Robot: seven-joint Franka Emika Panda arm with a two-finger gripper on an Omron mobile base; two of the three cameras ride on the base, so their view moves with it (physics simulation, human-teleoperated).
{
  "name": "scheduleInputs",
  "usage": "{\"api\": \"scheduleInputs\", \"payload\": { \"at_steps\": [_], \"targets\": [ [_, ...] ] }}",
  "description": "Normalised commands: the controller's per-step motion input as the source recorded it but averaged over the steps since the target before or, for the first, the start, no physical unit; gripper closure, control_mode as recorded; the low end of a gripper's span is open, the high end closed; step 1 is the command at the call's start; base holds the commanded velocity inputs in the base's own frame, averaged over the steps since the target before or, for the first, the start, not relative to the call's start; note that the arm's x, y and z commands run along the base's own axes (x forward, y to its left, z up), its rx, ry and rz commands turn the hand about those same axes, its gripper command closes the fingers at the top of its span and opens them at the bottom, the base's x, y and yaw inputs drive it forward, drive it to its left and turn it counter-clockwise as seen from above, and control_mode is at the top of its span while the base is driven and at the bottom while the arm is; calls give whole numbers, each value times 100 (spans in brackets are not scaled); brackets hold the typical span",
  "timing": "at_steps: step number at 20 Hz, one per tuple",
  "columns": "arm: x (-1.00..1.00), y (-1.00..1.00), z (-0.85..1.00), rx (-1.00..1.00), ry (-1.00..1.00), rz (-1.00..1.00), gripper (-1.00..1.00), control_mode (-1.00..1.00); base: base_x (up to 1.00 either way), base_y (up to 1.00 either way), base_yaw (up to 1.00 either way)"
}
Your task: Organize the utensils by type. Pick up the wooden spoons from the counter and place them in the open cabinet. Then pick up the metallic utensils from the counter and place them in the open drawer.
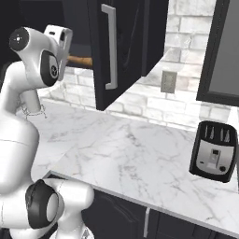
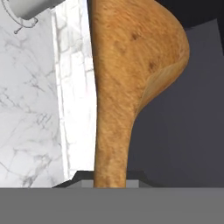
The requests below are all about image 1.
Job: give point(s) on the black wall cabinet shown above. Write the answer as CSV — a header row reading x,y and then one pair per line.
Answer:
x,y
77,21

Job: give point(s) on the black open cabinet door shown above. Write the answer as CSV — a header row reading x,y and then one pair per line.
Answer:
x,y
130,46

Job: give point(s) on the black and silver toaster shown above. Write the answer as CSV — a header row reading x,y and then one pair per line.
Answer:
x,y
213,152

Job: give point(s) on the grey wall outlet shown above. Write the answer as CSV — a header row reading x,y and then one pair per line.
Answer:
x,y
169,81

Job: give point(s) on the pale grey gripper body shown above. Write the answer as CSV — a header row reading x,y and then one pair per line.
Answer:
x,y
67,46

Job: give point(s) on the black base cabinets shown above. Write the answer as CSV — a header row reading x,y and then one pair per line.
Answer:
x,y
124,214

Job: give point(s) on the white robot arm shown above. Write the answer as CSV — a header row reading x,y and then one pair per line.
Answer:
x,y
15,149

